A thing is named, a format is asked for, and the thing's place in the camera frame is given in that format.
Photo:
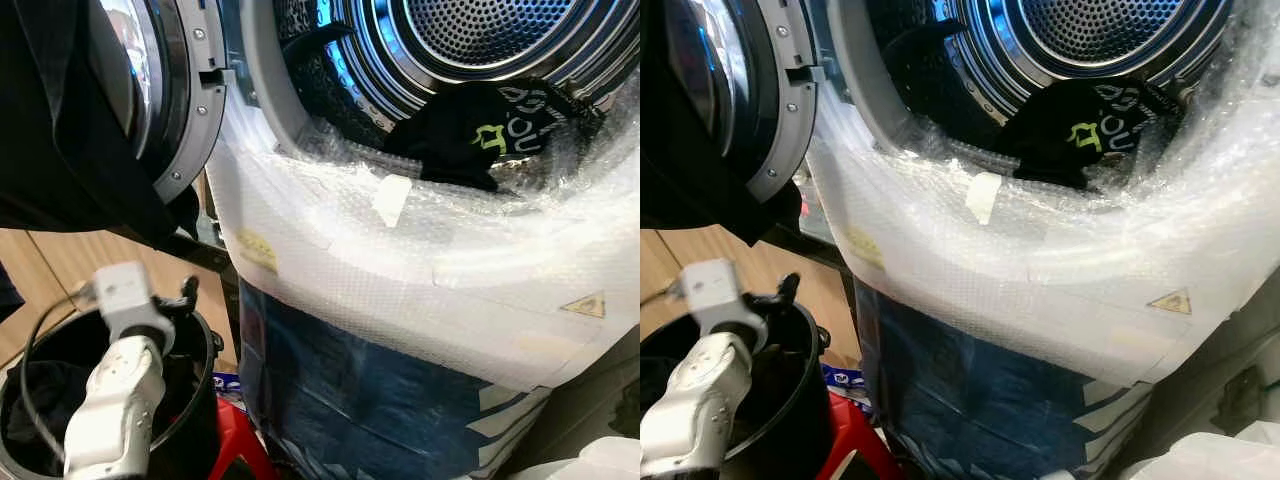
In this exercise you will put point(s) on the plain black garment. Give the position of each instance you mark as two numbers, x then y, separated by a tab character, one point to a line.
50	120

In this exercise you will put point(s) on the grey round washer door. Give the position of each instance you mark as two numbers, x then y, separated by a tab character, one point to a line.
790	120
200	120

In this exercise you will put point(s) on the white tape strip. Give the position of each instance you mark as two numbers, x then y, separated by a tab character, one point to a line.
390	200
984	197

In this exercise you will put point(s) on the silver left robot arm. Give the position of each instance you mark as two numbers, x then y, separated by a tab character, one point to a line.
115	400
690	410

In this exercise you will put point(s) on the black garment with green print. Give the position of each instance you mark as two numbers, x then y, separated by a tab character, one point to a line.
1060	140
450	140

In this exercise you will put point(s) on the red plastic stool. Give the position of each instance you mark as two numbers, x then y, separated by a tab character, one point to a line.
850	440
235	440

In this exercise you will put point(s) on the black plastic bucket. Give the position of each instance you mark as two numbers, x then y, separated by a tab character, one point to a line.
800	400
200	420

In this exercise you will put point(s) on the front-loading washing machine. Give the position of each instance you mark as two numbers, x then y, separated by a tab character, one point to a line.
1090	25
470	25

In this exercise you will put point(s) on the clear bubble wrap sheet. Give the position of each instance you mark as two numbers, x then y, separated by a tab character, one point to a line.
400	270
1000	270

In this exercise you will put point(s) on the blue and white packet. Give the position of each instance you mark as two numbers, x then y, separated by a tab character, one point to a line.
845	378
226	382

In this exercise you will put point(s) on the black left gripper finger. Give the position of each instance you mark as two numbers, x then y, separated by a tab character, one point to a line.
191	288
790	285

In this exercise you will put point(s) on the yellow triangle warning sticker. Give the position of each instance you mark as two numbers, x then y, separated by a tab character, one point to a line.
1175	303
590	307

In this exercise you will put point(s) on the dark navy cloth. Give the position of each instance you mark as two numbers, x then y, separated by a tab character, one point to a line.
8	295

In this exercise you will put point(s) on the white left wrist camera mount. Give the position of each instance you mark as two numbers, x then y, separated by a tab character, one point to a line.
122	287
705	285

